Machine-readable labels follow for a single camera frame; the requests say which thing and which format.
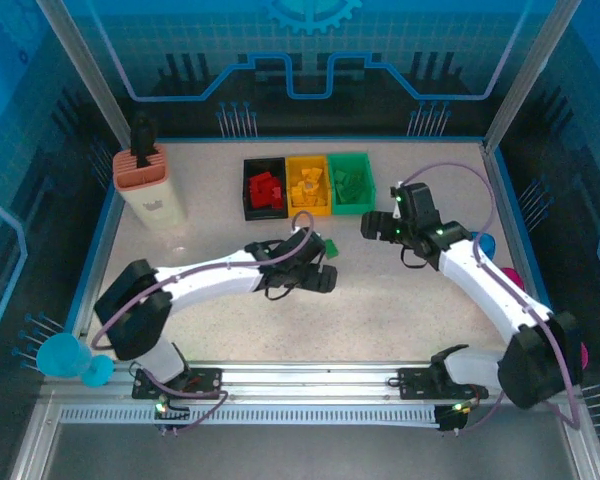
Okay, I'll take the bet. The aluminium mounting rail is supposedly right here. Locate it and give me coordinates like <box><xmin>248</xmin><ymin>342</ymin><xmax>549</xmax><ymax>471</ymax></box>
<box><xmin>42</xmin><ymin>359</ymin><xmax>581</xmax><ymax>407</ymax></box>

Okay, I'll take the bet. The aluminium side rail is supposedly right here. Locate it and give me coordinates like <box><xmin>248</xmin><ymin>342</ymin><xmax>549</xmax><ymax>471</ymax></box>
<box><xmin>481</xmin><ymin>142</ymin><xmax>550</xmax><ymax>335</ymax></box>

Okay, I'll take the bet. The small black controller with LED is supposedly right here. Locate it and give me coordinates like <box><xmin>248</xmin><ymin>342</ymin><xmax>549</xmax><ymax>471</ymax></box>
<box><xmin>435</xmin><ymin>398</ymin><xmax>477</xmax><ymax>435</ymax></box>
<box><xmin>153</xmin><ymin>397</ymin><xmax>192</xmax><ymax>437</ymax></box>

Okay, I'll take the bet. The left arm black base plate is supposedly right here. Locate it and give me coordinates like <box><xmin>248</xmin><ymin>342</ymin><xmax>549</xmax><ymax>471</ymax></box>
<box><xmin>132</xmin><ymin>366</ymin><xmax>224</xmax><ymax>401</ymax></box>

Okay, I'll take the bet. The black knife handle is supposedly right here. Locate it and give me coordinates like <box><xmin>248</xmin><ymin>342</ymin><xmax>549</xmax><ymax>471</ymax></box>
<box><xmin>132</xmin><ymin>110</ymin><xmax>159</xmax><ymax>169</ymax></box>

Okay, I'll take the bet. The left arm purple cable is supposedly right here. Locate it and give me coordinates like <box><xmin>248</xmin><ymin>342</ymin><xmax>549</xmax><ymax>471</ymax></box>
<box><xmin>90</xmin><ymin>210</ymin><xmax>316</xmax><ymax>439</ymax></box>

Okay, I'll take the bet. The black plastic bin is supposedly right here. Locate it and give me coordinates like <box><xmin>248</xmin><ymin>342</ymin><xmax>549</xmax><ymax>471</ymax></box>
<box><xmin>242</xmin><ymin>157</ymin><xmax>290</xmax><ymax>222</ymax></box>

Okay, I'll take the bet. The blue plastic goblet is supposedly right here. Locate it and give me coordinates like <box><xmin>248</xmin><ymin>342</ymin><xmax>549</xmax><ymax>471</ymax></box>
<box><xmin>36</xmin><ymin>333</ymin><xmax>115</xmax><ymax>389</ymax></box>

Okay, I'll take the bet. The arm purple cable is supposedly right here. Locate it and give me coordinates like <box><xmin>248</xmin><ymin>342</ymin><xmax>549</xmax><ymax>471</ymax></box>
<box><xmin>397</xmin><ymin>160</ymin><xmax>582</xmax><ymax>432</ymax></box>
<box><xmin>90</xmin><ymin>210</ymin><xmax>316</xmax><ymax>439</ymax></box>

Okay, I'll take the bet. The pink and cream knife block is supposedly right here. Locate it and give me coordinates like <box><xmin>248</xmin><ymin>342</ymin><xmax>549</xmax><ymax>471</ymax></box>
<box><xmin>112</xmin><ymin>144</ymin><xmax>189</xmax><ymax>231</ymax></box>

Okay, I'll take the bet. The yellow plastic bin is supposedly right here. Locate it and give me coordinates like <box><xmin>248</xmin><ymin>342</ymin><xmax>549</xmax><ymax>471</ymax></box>
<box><xmin>285</xmin><ymin>154</ymin><xmax>333</xmax><ymax>219</ymax></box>

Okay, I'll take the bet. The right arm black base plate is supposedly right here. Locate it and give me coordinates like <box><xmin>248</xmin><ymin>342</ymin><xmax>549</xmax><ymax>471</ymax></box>
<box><xmin>397</xmin><ymin>367</ymin><xmax>461</xmax><ymax>401</ymax></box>

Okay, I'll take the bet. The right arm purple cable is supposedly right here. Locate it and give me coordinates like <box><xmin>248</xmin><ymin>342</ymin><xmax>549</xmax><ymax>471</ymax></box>
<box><xmin>397</xmin><ymin>160</ymin><xmax>582</xmax><ymax>432</ymax></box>

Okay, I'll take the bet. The white container with blue lid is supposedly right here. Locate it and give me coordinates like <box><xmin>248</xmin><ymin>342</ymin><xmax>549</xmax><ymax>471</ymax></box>
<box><xmin>472</xmin><ymin>232</ymin><xmax>499</xmax><ymax>261</ymax></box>

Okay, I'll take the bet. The aluminium frame post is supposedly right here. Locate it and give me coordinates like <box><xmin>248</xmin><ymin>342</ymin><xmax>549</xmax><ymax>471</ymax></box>
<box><xmin>483</xmin><ymin>0</ymin><xmax>584</xmax><ymax>152</ymax></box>
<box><xmin>35</xmin><ymin>0</ymin><xmax>137</xmax><ymax>151</ymax></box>

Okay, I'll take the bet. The green plastic bin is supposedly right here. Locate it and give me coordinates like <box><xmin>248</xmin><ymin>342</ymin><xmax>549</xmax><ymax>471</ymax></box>
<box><xmin>326</xmin><ymin>152</ymin><xmax>377</xmax><ymax>217</ymax></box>

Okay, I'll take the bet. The slotted grey cable duct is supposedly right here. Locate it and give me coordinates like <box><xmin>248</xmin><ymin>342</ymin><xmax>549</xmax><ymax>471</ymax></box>
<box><xmin>59</xmin><ymin>407</ymin><xmax>441</xmax><ymax>427</ymax></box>

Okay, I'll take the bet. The pink lidded plastic bowl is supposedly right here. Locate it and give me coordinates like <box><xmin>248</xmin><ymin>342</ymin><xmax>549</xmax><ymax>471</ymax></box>
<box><xmin>499</xmin><ymin>267</ymin><xmax>524</xmax><ymax>292</ymax></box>

